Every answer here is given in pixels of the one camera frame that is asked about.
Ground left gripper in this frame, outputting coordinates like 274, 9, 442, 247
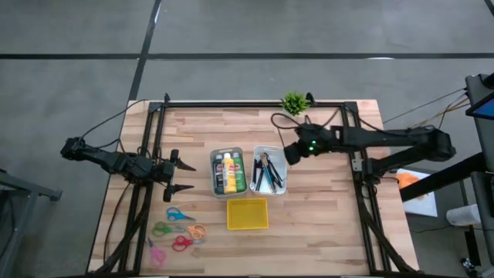
152, 149, 197, 203

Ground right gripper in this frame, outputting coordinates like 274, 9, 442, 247
284, 124, 336, 166

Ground wide fluffy black brush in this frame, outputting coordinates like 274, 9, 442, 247
255, 157, 283, 190

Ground blue handled scissors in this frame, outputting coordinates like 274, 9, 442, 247
165, 206, 196, 224

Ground black paint bottle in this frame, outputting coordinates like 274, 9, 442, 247
213, 153, 225, 195

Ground green handled scissors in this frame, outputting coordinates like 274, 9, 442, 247
151, 221, 186, 238

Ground yellow paint bottle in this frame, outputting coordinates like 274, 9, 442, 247
222, 152, 238, 195

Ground orange handled scissors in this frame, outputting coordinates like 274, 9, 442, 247
178, 223, 208, 241

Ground green paint bottle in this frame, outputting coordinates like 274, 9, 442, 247
233, 152, 247, 193

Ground red handled scissors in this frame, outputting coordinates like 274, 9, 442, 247
171, 235, 206, 253

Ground pink handled scissors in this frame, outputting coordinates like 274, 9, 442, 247
146, 238, 167, 268

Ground white plastic bin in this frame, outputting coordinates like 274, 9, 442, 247
247, 145, 289, 197

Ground small green potted plant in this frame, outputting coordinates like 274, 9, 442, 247
280, 91, 311, 117

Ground yellow slotted plastic basket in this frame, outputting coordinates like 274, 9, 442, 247
226, 197, 269, 232

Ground orange cloth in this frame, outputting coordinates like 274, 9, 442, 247
396, 172, 425, 198

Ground white paper sheet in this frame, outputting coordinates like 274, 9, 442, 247
395, 168, 439, 218

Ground grey metal rack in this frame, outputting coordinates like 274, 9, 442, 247
0, 168, 63, 278

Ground black diagonal beam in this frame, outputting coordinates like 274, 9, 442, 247
399, 152, 488, 202

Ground white paper roll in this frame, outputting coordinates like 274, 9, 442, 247
446, 203, 482, 227

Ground black equipment stand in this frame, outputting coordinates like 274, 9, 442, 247
465, 73, 494, 278

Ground blue screen tablet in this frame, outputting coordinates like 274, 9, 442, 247
465, 90, 494, 120

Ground black caster wheel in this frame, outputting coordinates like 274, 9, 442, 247
461, 256, 482, 278

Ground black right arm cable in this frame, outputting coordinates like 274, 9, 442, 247
269, 106, 381, 134

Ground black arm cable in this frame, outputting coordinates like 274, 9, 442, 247
79, 99, 150, 154
269, 106, 381, 134

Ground black metal rig frame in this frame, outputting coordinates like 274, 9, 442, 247
88, 92, 420, 278

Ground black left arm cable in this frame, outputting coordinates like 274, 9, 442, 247
79, 99, 150, 154

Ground black floor cable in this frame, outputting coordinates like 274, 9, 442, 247
381, 87, 469, 125

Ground tan floor cable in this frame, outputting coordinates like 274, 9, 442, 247
408, 98, 470, 129

